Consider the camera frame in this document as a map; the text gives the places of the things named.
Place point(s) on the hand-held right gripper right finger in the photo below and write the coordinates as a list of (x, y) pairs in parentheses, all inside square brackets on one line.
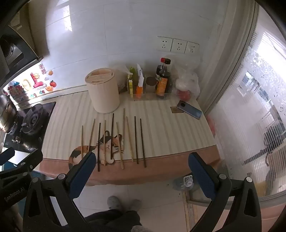
[(201, 176)]

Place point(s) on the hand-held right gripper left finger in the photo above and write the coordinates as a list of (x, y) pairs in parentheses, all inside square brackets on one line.
[(81, 176)]

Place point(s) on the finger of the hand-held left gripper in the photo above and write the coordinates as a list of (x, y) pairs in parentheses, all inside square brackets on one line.
[(6, 155), (31, 160)]

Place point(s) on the beige round chopstick holder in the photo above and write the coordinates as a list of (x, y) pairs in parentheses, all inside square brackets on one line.
[(102, 89)]

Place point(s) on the clear plastic bottle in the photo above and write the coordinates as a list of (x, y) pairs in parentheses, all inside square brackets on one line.
[(184, 181)]

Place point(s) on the black gas stove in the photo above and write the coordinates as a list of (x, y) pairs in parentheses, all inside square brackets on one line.
[(33, 125)]

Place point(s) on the calico cat shaped mat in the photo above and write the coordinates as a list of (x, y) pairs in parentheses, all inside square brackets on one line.
[(108, 146)]

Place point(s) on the metal cooking pot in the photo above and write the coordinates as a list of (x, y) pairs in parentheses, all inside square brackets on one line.
[(6, 113)]

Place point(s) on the grey slipper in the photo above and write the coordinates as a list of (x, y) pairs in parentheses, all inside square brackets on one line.
[(114, 202)]

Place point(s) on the person's dark trousers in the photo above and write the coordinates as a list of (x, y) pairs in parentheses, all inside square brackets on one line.
[(114, 220)]

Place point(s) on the blue smartphone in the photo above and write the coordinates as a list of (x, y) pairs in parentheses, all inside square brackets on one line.
[(190, 110)]

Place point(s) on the small brown square coaster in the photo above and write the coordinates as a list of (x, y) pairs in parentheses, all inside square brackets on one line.
[(175, 110)]

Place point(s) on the frosted sliding glass door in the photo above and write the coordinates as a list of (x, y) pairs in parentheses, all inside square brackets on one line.
[(245, 107)]

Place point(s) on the clear plastic bag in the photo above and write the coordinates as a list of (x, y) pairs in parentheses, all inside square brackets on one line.
[(187, 82)]

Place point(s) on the black cap orange label bottle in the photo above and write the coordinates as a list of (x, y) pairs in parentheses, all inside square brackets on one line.
[(163, 82)]

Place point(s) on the brown lid jar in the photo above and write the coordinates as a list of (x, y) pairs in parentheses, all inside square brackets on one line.
[(151, 83)]

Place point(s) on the black range hood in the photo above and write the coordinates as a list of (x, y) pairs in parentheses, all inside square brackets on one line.
[(15, 49)]

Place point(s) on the white and orange packet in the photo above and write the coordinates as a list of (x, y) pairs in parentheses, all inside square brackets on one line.
[(140, 80)]

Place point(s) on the red cap dark sauce bottle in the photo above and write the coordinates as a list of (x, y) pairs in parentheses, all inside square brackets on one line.
[(159, 69)]

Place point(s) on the colourful wall stickers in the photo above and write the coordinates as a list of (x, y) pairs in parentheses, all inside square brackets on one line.
[(33, 82)]

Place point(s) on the white wall socket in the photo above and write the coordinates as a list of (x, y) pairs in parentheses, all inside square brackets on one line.
[(192, 47), (164, 44), (179, 46)]

